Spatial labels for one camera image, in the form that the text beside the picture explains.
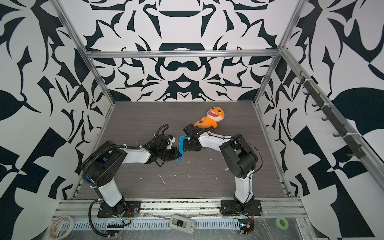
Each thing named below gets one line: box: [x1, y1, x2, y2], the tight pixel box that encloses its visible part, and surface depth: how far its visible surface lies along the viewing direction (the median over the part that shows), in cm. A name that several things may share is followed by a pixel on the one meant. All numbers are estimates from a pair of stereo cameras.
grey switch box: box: [169, 214, 196, 234], surface depth 69 cm
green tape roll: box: [276, 217, 289, 230], surface depth 72 cm
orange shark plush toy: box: [194, 106, 225, 129], surface depth 104 cm
